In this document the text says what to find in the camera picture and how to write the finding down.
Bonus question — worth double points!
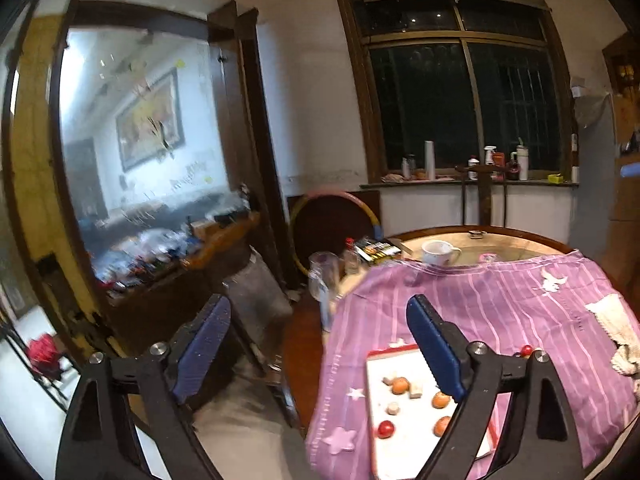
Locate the wooden chair with grey cushion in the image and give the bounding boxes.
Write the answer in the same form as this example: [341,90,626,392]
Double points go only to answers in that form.
[220,245,306,431]

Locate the colourful hula hoop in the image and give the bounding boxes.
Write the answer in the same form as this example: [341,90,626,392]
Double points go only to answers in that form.
[289,190,383,277]

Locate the dark wooden chair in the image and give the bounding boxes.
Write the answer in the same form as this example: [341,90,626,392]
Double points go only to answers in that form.
[455,162,516,228]

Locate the framed painting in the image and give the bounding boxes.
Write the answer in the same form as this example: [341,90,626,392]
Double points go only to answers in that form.
[115,67,186,173]

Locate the brown framed window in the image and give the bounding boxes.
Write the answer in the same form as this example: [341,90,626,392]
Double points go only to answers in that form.
[335,0,576,183]

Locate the red tray with white inside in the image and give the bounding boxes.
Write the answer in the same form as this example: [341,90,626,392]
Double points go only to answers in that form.
[365,342,501,480]

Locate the clear measuring jug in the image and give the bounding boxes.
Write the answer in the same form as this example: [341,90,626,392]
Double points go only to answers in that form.
[307,251,341,301]

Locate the purple striped cloth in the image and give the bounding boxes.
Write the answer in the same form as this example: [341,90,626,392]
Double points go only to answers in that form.
[305,249,640,480]

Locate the red cloth bundle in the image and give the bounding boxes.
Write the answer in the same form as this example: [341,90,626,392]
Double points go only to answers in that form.
[25,335,66,381]

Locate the white knitted cloth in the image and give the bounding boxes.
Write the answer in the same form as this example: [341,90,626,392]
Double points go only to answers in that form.
[585,294,640,376]

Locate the box of colourful packets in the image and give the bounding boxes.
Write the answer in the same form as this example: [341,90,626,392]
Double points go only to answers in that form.
[352,237,403,264]

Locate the white cartoon mug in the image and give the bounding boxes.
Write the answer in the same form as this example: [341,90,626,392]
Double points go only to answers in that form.
[421,241,462,266]

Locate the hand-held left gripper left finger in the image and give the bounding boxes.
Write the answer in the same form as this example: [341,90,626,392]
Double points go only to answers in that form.
[55,294,232,480]

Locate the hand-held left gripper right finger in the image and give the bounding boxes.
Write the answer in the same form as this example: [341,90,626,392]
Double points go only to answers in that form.
[406,294,583,480]

